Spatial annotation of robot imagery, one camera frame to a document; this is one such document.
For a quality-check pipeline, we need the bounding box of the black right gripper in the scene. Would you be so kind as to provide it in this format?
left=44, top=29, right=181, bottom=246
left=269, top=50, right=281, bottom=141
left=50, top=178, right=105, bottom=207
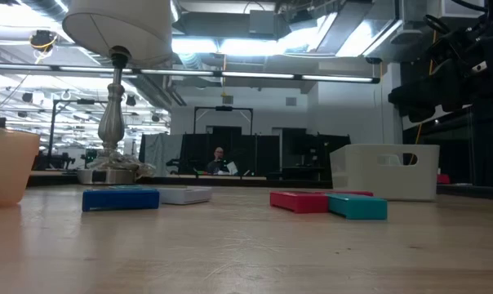
left=388, top=28, right=491, bottom=123

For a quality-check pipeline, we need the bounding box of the pink rectangular box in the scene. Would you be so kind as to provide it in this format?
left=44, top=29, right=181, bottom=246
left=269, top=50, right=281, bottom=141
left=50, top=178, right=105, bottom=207
left=311, top=189, right=375, bottom=198

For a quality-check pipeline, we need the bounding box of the red rectangular box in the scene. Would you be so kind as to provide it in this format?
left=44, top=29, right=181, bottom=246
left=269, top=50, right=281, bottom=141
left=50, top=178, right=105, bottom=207
left=269, top=191, right=331, bottom=215

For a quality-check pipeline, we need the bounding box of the white rectangular box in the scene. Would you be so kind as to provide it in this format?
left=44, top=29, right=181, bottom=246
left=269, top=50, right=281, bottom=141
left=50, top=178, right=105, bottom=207
left=154, top=185, right=213, bottom=206

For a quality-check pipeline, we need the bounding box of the blue rectangular box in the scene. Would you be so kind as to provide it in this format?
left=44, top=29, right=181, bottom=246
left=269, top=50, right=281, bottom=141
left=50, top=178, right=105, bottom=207
left=82, top=188, right=161, bottom=212

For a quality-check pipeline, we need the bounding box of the white plastic bin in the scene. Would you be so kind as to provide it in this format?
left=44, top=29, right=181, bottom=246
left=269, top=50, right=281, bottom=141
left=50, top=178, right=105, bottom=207
left=329, top=143, right=441, bottom=203

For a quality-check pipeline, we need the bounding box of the long LED light bar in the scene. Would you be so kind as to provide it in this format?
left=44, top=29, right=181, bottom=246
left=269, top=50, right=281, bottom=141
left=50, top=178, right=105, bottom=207
left=0, top=62, right=381, bottom=85

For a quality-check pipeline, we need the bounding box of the black partition screen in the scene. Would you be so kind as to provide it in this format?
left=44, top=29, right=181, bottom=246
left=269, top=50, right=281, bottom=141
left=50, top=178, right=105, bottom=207
left=180, top=125, right=281, bottom=177

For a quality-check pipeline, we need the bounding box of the person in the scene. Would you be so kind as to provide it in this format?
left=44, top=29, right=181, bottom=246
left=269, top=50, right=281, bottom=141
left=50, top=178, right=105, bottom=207
left=206, top=146, right=231, bottom=176

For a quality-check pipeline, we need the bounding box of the grey cloth cover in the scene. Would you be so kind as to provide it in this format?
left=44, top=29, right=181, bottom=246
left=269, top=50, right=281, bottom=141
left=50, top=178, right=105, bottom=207
left=139, top=133, right=183, bottom=177

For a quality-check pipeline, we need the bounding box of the silver table lamp white shade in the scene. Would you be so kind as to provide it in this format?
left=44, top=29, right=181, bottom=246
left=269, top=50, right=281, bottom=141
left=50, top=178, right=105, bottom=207
left=61, top=0, right=174, bottom=185

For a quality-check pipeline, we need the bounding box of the orange plastic cup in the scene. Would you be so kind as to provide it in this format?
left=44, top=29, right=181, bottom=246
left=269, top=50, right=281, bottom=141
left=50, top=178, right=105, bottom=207
left=0, top=124, right=41, bottom=207

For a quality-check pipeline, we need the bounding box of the yellow cable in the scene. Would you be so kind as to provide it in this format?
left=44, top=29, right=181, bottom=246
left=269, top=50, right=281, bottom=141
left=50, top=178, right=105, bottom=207
left=409, top=30, right=438, bottom=165

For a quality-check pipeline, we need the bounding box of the black cable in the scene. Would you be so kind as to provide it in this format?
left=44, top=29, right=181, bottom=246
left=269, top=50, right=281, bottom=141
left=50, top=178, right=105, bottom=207
left=423, top=13, right=452, bottom=36

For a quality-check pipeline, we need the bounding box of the black rig frame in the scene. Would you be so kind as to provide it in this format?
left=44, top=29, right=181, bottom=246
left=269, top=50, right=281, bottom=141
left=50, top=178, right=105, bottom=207
left=46, top=97, right=109, bottom=169
left=193, top=105, right=255, bottom=136

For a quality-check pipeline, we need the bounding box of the bundled white lamp cord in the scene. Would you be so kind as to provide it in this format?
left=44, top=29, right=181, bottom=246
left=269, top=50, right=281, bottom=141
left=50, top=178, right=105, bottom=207
left=86, top=150, right=156, bottom=178

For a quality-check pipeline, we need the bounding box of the black ceiling camera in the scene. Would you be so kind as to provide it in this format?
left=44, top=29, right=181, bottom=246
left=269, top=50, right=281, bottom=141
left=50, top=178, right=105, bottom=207
left=29, top=29, right=60, bottom=52

